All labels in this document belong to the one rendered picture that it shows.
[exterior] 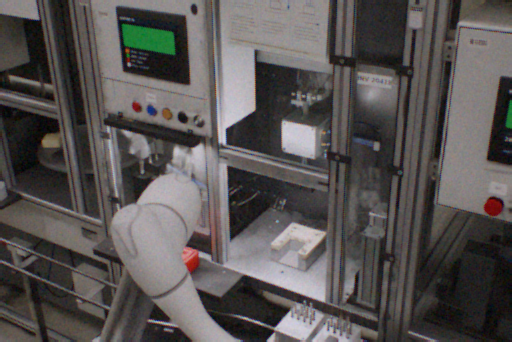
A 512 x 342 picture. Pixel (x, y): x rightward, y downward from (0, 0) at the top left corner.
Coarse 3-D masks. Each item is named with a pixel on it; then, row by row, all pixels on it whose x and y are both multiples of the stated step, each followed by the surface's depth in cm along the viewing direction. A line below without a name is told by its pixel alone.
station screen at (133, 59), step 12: (120, 24) 190; (132, 24) 188; (144, 24) 185; (156, 24) 183; (168, 24) 181; (132, 48) 192; (132, 60) 194; (144, 60) 191; (156, 60) 189; (168, 60) 186; (156, 72) 191; (168, 72) 188
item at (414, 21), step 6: (414, 6) 146; (420, 6) 145; (408, 12) 147; (414, 12) 146; (420, 12) 146; (408, 18) 148; (414, 18) 147; (420, 18) 146; (408, 24) 148; (414, 24) 148; (420, 24) 147; (420, 30) 147
